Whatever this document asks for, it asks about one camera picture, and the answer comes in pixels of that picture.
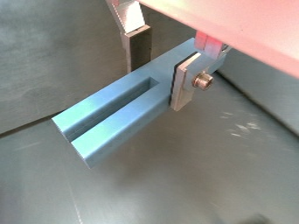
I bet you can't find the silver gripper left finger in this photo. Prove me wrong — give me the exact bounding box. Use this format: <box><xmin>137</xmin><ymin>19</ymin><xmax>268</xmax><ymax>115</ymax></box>
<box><xmin>106</xmin><ymin>0</ymin><xmax>153</xmax><ymax>73</ymax></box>

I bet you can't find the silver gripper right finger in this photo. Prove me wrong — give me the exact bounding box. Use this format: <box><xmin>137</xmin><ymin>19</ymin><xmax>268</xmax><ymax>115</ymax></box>
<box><xmin>170</xmin><ymin>31</ymin><xmax>232</xmax><ymax>111</ymax></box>

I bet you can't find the blue slotted double-square peg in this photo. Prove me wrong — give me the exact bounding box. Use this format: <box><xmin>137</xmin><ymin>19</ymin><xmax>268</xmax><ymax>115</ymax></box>
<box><xmin>51</xmin><ymin>37</ymin><xmax>227</xmax><ymax>170</ymax></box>

